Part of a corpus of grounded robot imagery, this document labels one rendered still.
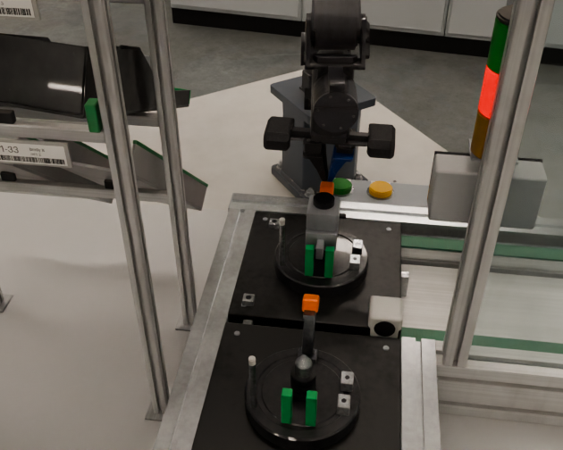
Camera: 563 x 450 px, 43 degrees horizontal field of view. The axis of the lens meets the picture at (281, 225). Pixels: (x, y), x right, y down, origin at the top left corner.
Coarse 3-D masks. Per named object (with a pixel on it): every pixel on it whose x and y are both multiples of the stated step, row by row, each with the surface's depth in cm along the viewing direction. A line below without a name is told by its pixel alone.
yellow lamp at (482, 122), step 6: (480, 114) 74; (480, 120) 74; (486, 120) 73; (480, 126) 74; (486, 126) 74; (474, 132) 76; (480, 132) 75; (486, 132) 74; (474, 138) 76; (480, 138) 75; (474, 144) 76; (480, 144) 75; (474, 150) 77; (480, 150) 76; (480, 156) 76
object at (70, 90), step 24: (0, 48) 75; (24, 48) 74; (48, 48) 74; (72, 48) 73; (0, 72) 76; (24, 72) 75; (48, 72) 74; (72, 72) 73; (120, 72) 80; (144, 72) 85; (0, 96) 76; (24, 96) 76; (48, 96) 75; (72, 96) 74; (96, 96) 76; (144, 96) 87
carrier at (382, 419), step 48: (240, 336) 95; (288, 336) 95; (336, 336) 95; (240, 384) 89; (288, 384) 86; (336, 384) 86; (384, 384) 89; (240, 432) 83; (288, 432) 81; (336, 432) 81; (384, 432) 83
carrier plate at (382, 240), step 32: (256, 224) 114; (288, 224) 114; (352, 224) 114; (384, 224) 114; (256, 256) 108; (384, 256) 108; (256, 288) 102; (288, 288) 102; (384, 288) 102; (256, 320) 98; (288, 320) 98; (320, 320) 98; (352, 320) 98
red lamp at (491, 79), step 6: (486, 66) 72; (486, 72) 72; (492, 72) 71; (486, 78) 72; (492, 78) 71; (486, 84) 72; (492, 84) 71; (486, 90) 72; (492, 90) 71; (480, 96) 74; (486, 96) 72; (492, 96) 72; (480, 102) 74; (486, 102) 72; (492, 102) 72; (480, 108) 74; (486, 108) 73; (486, 114) 73
